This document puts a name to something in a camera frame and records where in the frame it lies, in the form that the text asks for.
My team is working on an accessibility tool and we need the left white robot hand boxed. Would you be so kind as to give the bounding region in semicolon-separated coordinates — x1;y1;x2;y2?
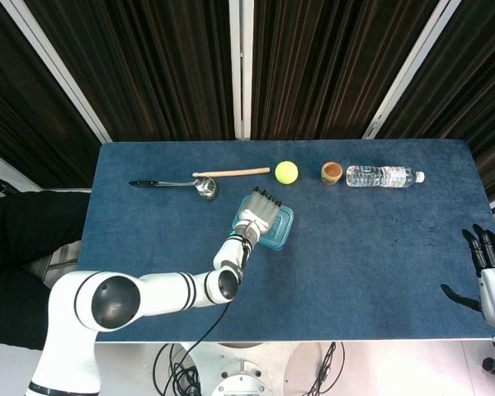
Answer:
235;186;284;237

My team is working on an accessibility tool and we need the blue plastic container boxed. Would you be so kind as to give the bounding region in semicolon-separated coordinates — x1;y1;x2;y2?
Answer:
232;193;295;252

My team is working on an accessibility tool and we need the round grey robot base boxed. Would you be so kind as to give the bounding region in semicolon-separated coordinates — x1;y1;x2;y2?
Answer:
210;358;273;396

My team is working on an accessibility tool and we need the clear plastic food container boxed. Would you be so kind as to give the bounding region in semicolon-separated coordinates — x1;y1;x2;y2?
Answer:
233;194;295;252

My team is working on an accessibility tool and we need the blue cloth-covered table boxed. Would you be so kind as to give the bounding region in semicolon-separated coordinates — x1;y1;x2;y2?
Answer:
77;139;495;343

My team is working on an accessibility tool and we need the yellow tennis ball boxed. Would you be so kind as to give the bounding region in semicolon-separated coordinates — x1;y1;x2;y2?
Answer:
274;160;300;185

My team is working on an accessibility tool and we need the wooden stick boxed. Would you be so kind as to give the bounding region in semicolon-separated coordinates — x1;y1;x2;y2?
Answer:
191;166;271;178

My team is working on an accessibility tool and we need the small orange cup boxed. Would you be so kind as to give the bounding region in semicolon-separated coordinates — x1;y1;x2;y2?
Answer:
320;161;342;186

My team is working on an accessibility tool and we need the clear plastic water bottle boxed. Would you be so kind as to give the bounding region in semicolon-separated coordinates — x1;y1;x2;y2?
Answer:
345;164;426;189

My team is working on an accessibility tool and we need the dark brown curtain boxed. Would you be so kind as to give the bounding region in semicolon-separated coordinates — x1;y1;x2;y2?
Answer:
250;0;441;141
24;0;236;144
0;0;105;189
375;0;495;201

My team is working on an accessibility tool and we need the person in black clothes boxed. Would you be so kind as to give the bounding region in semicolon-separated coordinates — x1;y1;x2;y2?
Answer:
0;188;92;351

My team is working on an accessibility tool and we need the steel ladle black handle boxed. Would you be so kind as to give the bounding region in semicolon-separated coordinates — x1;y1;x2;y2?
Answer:
128;176;219;202

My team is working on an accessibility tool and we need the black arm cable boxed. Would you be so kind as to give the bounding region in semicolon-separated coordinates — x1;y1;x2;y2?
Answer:
176;295;237;369

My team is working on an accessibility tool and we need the white partition frame post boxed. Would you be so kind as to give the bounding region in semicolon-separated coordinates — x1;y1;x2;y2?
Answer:
362;0;466;140
229;0;255;141
0;0;116;144

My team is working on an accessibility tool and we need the black cable with plug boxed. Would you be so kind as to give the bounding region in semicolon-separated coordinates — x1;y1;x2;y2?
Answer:
307;341;347;396

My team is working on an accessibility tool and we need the black cable bundle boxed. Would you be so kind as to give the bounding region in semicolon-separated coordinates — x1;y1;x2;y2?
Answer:
154;342;203;396

